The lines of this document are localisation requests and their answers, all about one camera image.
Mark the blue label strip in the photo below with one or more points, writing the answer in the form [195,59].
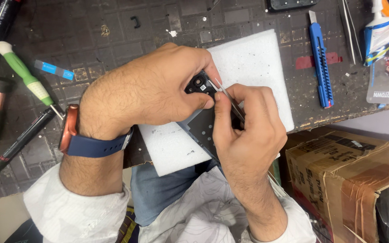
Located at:
[54,70]

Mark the clear plastic packet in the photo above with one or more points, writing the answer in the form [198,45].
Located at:
[387,84]

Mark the white patterned shirt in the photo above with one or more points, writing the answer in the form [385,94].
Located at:
[198,216]

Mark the black grid work mat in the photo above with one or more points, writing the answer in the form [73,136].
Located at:
[96,44]

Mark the taped cardboard box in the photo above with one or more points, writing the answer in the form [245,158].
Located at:
[343,175]

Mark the black phone back cover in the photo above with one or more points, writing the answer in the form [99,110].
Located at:
[203,130]

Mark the thin silver tweezers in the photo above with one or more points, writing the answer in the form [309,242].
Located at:
[231,101]

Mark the blue jeans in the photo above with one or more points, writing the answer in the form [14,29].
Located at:
[160,189]

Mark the white blue glue tube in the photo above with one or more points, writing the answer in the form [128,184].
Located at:
[377,37]

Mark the black device frame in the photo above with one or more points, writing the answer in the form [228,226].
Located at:
[290,4]

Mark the white foam sheet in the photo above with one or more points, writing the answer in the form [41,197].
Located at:
[248,57]

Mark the green white screwdriver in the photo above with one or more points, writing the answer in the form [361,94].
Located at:
[25,74]

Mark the small white scrap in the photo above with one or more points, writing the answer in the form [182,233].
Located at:
[172,33]

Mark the black pen-shaped tool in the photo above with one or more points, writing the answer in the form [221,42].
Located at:
[19,143]

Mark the blue utility knife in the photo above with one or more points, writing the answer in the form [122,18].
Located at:
[321,64]

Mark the small gold scrap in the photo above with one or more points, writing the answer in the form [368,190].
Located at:
[105,31]

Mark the person's left hand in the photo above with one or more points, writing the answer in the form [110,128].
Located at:
[140,87]

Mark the small black clip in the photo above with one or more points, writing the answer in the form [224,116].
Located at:
[135,21]

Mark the person's right hand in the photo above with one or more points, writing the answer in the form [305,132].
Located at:
[255,135]

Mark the long silver tweezers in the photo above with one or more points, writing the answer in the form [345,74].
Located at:
[349,30]

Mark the red tape piece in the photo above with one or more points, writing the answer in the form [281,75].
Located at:
[302,62]

